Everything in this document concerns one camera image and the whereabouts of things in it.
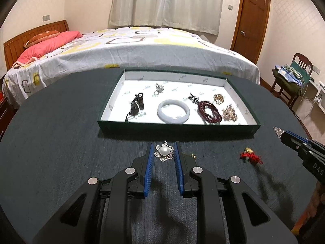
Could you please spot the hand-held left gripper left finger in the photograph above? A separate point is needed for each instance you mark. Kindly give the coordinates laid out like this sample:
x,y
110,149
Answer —
x,y
149,167

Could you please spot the orange pillow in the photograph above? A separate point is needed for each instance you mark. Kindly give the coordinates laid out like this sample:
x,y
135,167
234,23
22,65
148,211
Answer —
x,y
42,38

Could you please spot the wooden chair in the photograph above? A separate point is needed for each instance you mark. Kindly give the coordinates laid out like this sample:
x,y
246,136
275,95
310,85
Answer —
x,y
303,61

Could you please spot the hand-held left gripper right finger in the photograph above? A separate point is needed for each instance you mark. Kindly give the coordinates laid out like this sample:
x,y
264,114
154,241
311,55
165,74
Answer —
x,y
179,167

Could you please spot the wooden door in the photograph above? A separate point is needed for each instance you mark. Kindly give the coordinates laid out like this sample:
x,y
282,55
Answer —
x,y
251,17

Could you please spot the gold filigree ornament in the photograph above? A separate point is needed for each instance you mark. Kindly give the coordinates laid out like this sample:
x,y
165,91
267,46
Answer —
x,y
215,99

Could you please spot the white desk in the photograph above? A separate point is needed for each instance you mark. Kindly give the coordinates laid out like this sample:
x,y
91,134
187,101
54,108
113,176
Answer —
x,y
314,94

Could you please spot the bed with patterned sheet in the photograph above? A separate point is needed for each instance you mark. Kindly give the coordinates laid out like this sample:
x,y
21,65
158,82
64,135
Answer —
x,y
152,48

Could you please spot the wooden headboard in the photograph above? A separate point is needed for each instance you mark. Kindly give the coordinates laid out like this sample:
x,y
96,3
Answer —
x,y
25,36

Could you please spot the white jade bangle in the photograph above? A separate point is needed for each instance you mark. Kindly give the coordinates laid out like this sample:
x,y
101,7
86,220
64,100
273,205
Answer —
x,y
160,111

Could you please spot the silver pendant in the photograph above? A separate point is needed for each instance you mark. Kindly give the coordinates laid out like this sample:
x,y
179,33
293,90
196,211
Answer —
x,y
278,131

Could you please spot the white window curtain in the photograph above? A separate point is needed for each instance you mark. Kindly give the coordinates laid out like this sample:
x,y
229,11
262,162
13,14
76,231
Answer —
x,y
165,2

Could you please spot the gold cluster brooch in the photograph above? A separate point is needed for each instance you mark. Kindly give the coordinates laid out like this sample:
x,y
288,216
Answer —
x,y
229,113

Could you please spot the red knot charm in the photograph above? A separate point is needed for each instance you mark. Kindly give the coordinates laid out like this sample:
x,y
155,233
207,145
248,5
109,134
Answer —
x,y
250,157

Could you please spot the shallow green jewelry tray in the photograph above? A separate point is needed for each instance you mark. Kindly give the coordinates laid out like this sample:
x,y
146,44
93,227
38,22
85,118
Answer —
x,y
177,86

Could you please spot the pearl flower brooch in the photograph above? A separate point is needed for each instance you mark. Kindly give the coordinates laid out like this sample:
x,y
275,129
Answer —
x,y
163,151

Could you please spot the pink pillow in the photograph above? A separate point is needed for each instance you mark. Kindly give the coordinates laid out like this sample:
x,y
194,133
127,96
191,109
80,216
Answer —
x,y
48,47

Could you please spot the pile of clothes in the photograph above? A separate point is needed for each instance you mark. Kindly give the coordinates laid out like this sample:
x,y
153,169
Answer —
x,y
289,76

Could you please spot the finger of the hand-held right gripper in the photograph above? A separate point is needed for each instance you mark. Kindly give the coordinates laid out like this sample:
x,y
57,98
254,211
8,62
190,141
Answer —
x,y
292,139
316,145

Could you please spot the wooden nightstand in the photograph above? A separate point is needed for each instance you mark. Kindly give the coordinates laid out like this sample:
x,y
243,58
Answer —
x,y
3,111

